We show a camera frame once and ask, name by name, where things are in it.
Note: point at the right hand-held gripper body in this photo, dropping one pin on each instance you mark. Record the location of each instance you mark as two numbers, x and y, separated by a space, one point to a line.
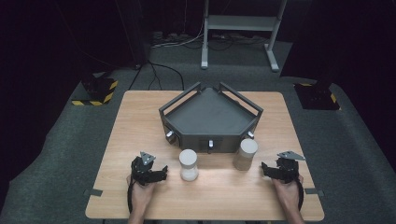
288 169

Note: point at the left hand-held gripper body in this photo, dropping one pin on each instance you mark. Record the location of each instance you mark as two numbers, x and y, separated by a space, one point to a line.
141 169

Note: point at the white waisted jar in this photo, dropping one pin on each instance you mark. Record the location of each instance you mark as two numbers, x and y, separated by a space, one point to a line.
188 165

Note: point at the dark grey corner rack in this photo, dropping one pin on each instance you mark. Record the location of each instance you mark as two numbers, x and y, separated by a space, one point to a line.
210 116

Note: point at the person's left hand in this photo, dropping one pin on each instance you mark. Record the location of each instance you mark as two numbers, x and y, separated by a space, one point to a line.
141 194

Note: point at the person's right hand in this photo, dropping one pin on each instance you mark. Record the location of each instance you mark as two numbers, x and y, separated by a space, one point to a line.
288 194

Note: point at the grey tape piece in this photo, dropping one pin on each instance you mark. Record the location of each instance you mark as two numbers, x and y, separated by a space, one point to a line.
314 192
92 192

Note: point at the black base with hazard stripes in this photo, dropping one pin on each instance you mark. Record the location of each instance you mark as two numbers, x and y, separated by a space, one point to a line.
98 90
316 96

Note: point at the black power strip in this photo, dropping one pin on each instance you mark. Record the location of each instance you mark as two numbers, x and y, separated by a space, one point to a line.
169 37

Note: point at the grey metal stand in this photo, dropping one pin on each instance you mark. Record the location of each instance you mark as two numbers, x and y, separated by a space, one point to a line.
241 23

